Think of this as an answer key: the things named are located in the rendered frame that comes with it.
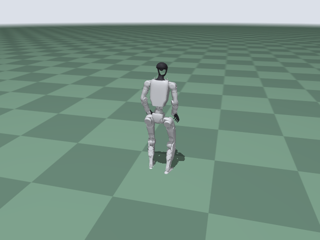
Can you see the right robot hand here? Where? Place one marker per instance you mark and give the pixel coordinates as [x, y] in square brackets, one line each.
[176, 116]

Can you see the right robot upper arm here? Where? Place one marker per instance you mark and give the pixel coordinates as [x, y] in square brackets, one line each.
[174, 93]

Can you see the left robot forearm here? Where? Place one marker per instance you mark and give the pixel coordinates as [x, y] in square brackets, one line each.
[146, 107]

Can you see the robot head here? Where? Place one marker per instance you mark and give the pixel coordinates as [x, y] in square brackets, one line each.
[161, 66]

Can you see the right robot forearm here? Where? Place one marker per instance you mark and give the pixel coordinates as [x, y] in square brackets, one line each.
[174, 109]

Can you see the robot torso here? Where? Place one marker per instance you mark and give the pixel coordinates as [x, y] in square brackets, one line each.
[159, 96]

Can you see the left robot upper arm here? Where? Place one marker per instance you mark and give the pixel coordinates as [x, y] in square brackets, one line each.
[145, 90]

